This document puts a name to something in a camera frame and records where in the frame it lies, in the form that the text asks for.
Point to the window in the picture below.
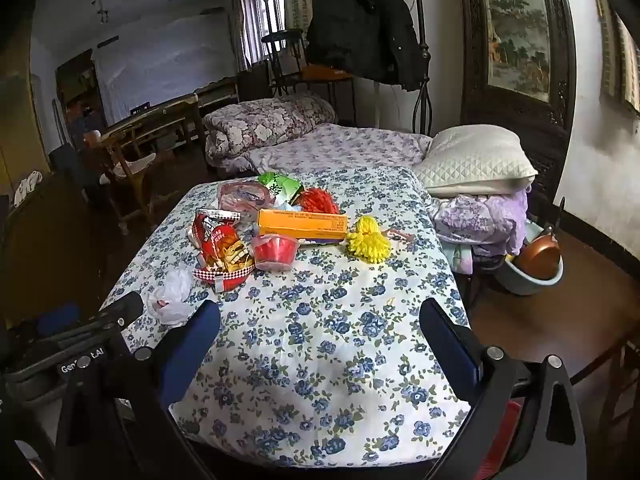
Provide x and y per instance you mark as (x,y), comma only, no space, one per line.
(265,15)

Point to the orange cardboard box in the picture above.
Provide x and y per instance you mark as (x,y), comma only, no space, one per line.
(300,222)

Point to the orange seat chair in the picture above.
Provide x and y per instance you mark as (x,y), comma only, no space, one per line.
(325,72)

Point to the blue floral bed sheet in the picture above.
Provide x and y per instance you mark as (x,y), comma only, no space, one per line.
(325,335)

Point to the white quilted pillow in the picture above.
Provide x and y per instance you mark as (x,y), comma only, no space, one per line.
(470,160)

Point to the black jacket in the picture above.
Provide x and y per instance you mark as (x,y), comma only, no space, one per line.
(360,25)

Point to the rolled floral quilt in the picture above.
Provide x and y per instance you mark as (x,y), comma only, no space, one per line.
(265,120)

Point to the red snack bag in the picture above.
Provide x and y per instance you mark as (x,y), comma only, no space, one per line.
(222,245)

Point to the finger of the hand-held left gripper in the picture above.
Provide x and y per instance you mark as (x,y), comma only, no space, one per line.
(57,319)
(122,307)

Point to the red plastic cup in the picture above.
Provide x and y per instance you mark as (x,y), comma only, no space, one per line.
(274,255)

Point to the teal folded cloth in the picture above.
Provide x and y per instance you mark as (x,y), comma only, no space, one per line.
(460,259)

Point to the light blue plastic basin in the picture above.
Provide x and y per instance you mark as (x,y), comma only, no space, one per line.
(520,285)

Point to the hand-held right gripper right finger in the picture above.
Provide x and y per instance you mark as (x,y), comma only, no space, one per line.
(450,350)

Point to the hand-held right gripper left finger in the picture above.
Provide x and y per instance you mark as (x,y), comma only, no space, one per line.
(192,350)

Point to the red fuzzy bundle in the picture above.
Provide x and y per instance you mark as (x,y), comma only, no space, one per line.
(317,202)

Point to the white cloth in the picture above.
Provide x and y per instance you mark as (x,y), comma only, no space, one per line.
(29,185)

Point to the yellow fuzzy bundle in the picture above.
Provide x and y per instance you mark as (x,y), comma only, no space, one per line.
(370,240)

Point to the wooden chair with white cushion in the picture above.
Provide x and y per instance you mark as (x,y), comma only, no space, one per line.
(127,165)

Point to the purple floral bed sheet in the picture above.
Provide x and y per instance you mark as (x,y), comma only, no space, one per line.
(350,147)

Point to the green snack packet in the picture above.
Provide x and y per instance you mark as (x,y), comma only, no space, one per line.
(277,185)

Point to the copper frying pan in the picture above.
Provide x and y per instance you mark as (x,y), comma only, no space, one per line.
(537,260)

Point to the wooden table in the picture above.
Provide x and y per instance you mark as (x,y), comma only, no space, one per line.
(150,117)

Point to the pink plastic packet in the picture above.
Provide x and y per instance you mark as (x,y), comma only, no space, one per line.
(240,195)

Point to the black wooden chair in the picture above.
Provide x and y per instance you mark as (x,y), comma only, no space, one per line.
(280,42)

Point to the purple folded blanket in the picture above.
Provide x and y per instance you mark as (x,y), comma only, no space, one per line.
(475,215)

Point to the white cloth cover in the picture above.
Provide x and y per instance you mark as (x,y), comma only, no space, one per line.
(165,60)

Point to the white crumpled plastic wrapper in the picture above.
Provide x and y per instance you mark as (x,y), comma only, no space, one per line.
(170,295)

